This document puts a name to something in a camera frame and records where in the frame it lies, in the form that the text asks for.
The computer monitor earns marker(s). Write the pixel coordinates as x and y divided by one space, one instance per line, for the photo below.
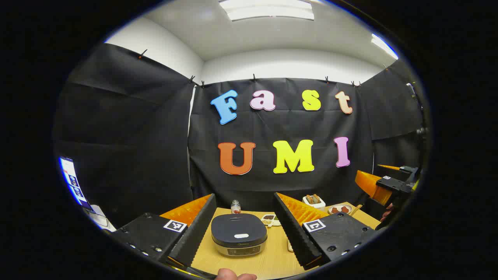
72 179

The brown bread slice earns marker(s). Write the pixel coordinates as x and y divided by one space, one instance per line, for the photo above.
315 198
308 199

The wooden spoon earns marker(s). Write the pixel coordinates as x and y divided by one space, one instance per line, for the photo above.
356 210

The dark grey rice cooker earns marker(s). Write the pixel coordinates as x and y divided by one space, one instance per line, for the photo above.
239 227

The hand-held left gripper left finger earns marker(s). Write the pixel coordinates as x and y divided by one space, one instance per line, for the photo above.
194 233

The small plate of red pieces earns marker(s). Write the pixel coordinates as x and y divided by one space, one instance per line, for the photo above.
339 209

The black camera stand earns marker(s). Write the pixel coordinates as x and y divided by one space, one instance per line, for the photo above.
421 131

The white toaster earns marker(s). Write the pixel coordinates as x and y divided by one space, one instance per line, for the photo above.
316 206

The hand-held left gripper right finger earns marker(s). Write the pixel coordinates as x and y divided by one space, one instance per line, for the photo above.
295 233

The white divided dish of beans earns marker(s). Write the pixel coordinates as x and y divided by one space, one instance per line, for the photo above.
269 220

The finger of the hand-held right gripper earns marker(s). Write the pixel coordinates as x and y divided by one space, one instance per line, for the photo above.
408 169
393 186

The small clear drink bottle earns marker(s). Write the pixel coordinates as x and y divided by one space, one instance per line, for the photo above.
235 207

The ceiling light panel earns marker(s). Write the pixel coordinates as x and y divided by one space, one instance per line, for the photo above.
383 46
268 9

